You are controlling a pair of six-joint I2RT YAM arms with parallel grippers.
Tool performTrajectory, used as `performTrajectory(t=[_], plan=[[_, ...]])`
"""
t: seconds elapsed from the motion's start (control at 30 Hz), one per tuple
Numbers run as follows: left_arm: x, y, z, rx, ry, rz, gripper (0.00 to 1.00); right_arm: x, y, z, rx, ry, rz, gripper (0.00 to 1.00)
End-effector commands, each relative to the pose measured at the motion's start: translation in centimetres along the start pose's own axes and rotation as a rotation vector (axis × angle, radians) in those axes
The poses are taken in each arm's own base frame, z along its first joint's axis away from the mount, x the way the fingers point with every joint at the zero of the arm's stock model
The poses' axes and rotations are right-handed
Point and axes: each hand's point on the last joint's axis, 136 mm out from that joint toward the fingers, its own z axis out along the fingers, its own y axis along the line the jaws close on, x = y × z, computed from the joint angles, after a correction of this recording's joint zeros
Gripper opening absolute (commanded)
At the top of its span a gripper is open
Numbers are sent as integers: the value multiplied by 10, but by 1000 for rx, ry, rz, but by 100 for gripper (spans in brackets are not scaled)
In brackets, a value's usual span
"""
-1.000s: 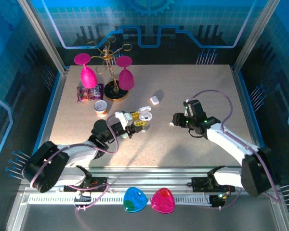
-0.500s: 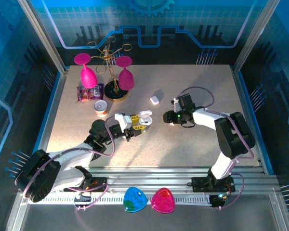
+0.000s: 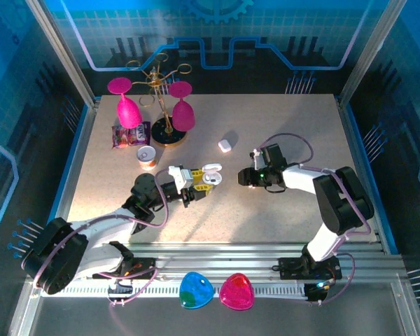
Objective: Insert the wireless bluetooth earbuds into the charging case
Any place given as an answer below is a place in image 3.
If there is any small tin can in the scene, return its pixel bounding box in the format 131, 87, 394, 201
136, 145, 158, 172

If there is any pink triangular plastic dish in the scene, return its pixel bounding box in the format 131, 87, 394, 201
219, 272, 256, 312

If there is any purple snack bag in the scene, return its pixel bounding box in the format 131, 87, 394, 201
111, 121, 151, 150

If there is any aluminium frame post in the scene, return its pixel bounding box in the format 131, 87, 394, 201
337, 0, 409, 108
24, 0, 101, 108

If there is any blue triangular plastic dish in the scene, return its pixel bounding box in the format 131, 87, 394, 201
179, 271, 214, 311

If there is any black electronics box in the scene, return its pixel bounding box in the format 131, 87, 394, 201
304, 281, 332, 302

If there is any pink wine glass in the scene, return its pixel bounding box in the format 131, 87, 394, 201
107, 77, 143, 130
167, 80, 196, 133

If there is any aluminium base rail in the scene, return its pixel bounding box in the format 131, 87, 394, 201
29, 241, 407, 284

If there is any white slotted cable duct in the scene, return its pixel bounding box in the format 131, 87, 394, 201
40, 283, 309, 299

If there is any gold wine glass rack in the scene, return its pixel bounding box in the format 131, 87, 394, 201
125, 52, 193, 148

